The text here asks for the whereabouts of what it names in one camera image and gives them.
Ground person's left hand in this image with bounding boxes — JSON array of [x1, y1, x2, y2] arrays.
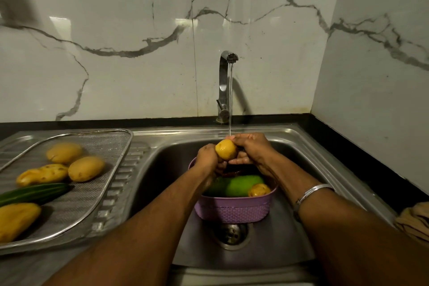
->
[[193, 143, 228, 186]]

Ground person's right hand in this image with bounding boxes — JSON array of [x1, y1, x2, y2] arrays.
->
[[226, 132, 279, 176]]

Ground small round yellow mango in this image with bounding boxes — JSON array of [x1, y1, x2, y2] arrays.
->
[[215, 139, 238, 161]]

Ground person's left forearm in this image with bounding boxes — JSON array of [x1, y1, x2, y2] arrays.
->
[[43, 170, 215, 286]]

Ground person's right forearm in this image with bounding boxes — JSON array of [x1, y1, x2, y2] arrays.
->
[[263, 162, 429, 286]]

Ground dark green fruit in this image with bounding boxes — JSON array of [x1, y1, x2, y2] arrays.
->
[[203, 177, 232, 197]]

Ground light green fruit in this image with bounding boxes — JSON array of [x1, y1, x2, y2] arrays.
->
[[225, 175, 265, 198]]

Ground small spotted yellow mango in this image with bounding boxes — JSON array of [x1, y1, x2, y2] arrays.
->
[[248, 183, 271, 197]]

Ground purple plastic basket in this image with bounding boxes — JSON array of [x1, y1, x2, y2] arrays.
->
[[188, 157, 279, 224]]

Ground stainless steel sink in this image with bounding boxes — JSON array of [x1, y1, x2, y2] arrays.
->
[[0, 123, 399, 286]]

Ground metal sink drain strainer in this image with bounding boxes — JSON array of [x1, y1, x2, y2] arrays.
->
[[212, 223, 250, 250]]

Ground chrome kitchen faucet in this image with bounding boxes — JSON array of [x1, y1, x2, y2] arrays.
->
[[215, 50, 239, 125]]

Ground steel mesh drying tray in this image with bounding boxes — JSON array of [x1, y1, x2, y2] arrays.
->
[[0, 128, 133, 250]]

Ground long spotted yellow mango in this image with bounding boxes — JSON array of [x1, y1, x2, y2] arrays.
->
[[16, 164, 69, 188]]

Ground beige cloth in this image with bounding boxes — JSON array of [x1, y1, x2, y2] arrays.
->
[[394, 202, 429, 247]]

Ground dark green cucumber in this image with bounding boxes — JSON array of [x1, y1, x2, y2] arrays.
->
[[0, 183, 72, 207]]

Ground large yellow mango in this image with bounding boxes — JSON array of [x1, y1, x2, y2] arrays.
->
[[0, 203, 42, 243]]

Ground silver bracelet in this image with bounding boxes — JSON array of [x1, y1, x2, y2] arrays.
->
[[293, 183, 336, 213]]

